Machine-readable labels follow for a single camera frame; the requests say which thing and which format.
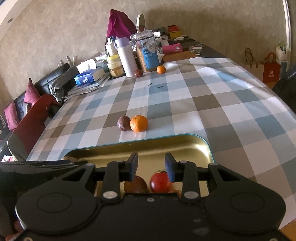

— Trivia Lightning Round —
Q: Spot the pink cushion near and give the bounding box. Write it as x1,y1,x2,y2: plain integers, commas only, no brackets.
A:
24,78,41,106

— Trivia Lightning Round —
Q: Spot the round white mirror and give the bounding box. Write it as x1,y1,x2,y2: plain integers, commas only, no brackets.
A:
136,14,146,33

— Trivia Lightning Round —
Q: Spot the stack of books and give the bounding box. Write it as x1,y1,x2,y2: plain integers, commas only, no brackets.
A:
64,72,110,100

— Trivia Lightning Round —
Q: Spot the magenta bag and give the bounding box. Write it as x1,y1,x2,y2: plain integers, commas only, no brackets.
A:
106,9,137,38

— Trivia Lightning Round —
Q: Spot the pink cushion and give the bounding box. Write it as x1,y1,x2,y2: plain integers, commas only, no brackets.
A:
4,102,20,131
24,78,41,106

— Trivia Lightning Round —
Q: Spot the dark purple plum centre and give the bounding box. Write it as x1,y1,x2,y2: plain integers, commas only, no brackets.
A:
117,114,131,132

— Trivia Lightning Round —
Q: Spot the red tomato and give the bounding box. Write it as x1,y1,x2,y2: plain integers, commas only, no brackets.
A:
149,171,173,193

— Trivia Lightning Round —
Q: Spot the reddish plum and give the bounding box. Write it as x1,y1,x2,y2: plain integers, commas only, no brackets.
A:
123,176,148,193

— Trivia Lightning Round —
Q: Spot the dark plum near bottle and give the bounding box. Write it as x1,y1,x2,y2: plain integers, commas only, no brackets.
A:
134,69,143,78

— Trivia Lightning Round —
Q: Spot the clear cereal jar blue label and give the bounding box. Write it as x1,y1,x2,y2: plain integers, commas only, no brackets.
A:
130,30,159,72

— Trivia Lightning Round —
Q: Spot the brown paper bag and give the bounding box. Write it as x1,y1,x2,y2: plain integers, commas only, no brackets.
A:
244,48,264,81

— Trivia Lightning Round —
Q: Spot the small far mandarin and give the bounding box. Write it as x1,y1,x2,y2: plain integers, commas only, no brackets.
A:
156,65,166,74

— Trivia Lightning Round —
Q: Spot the blue tissue box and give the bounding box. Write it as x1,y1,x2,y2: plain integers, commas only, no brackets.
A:
74,67,105,85

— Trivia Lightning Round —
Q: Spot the brown kiwi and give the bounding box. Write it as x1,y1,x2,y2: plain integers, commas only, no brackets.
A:
61,156,78,163

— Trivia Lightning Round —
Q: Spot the black leather sofa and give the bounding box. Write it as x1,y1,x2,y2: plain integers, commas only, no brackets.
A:
1,63,70,160

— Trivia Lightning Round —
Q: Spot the pink cushion far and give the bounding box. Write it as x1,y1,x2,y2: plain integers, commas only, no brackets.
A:
4,102,20,131

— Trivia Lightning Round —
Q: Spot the mandarin orange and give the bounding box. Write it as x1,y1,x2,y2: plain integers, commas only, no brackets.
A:
170,189,182,198
130,115,148,133

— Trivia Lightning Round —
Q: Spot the brown wooden board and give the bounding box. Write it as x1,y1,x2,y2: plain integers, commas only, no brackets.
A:
162,51,197,63

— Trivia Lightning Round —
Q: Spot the checkered tablecloth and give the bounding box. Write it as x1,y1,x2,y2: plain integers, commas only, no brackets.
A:
28,57,295,226

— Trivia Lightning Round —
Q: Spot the white shopping bag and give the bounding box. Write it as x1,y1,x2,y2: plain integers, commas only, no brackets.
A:
275,42,290,78

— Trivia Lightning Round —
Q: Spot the red shopping bag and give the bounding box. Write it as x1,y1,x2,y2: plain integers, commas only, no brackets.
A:
262,52,280,84

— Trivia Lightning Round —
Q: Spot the gold metal tray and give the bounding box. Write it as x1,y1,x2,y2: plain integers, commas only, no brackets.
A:
62,134,214,185

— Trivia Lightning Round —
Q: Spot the yellow lid glass jar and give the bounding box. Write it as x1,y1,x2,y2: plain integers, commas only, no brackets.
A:
106,54,125,78

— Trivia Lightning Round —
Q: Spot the white lilac thermos bottle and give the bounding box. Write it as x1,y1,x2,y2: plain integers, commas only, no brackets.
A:
115,37,138,78

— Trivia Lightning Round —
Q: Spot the pink pencil case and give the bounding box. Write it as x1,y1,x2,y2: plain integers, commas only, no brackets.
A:
162,43,183,55

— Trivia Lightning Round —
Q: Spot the person left hand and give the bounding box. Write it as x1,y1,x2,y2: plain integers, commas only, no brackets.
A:
5,220,23,241

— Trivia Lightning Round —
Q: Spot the grey jacket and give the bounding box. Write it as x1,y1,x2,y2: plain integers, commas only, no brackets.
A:
50,67,79,105

